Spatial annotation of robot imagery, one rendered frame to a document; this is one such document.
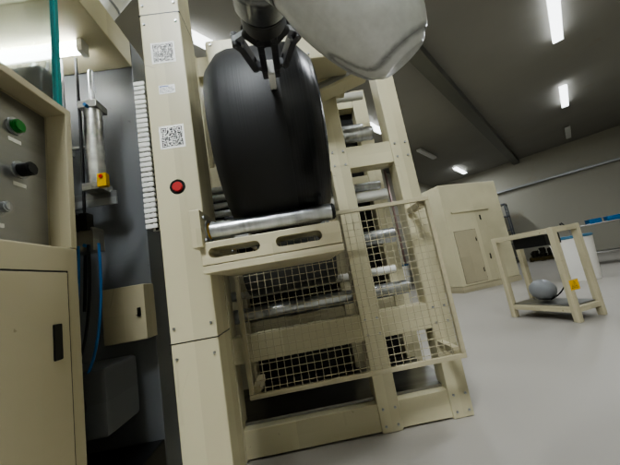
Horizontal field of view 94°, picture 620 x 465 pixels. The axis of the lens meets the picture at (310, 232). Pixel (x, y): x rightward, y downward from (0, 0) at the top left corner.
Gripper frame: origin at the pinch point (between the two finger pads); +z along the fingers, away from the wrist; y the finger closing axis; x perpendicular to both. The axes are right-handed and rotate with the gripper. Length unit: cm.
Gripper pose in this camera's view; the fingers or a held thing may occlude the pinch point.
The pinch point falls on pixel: (271, 75)
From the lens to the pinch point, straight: 74.7
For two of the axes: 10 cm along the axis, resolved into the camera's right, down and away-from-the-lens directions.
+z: -0.5, 0.2, 10.0
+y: -9.8, 1.6, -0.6
